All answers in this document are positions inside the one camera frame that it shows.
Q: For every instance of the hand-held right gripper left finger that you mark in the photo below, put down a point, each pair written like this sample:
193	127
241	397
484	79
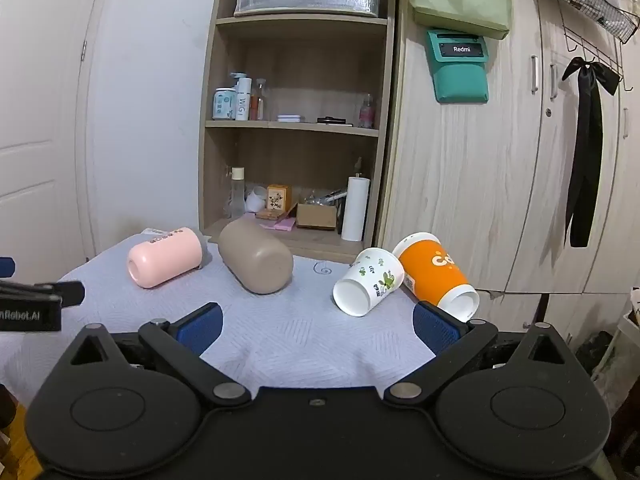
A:
202	327

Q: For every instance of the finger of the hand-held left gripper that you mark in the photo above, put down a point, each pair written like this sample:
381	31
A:
60	291
6	267

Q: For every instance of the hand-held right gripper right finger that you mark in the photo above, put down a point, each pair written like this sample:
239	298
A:
435	327

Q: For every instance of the orange paper cup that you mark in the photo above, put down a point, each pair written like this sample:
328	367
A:
432	267

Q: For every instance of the pink cup with grey lid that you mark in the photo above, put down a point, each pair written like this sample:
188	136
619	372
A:
162	257

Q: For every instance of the white leaf print cup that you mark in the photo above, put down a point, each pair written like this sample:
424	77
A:
367	280

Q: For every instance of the taupe cup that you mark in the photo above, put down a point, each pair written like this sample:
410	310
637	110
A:
255	255

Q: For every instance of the small white cup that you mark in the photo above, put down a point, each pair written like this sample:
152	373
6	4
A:
256	201

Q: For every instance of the white quilted blanket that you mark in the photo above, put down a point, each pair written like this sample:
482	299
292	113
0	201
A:
300	330

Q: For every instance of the pink note pad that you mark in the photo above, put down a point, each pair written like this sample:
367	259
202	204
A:
281	224

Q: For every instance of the clear bottle with beige cap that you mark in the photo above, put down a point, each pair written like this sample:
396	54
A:
237	195

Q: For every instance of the wooden wardrobe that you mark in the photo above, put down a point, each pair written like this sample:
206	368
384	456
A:
450	185

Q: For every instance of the white paper towel roll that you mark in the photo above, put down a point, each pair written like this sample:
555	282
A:
355	207

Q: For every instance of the yellow floral box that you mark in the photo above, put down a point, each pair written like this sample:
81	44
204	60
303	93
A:
278	197

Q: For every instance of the cardboard box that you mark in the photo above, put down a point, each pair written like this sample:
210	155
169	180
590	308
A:
315	216

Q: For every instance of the white door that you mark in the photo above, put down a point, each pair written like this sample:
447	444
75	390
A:
30	110

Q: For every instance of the wooden shelf unit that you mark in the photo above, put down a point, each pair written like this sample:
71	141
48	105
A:
300	155

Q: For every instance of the teal label jar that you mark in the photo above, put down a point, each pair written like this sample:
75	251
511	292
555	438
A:
224	105

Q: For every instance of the pink bottle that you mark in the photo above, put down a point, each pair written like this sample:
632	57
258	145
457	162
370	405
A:
366	112

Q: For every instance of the flat white box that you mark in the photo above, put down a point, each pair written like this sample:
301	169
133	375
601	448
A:
291	118

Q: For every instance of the white pump bottle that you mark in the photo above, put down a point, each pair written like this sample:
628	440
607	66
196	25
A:
242	100

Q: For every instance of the amber bottle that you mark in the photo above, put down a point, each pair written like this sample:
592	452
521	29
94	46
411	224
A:
258	102

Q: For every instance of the flat black case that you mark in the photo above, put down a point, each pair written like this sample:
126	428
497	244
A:
331	120

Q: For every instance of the black ribbon bow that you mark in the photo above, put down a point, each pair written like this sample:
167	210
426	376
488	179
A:
586	150

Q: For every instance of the green Redmi box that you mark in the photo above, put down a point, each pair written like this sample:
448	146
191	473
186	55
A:
460	72

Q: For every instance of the green cushion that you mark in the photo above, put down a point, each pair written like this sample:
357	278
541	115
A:
457	2

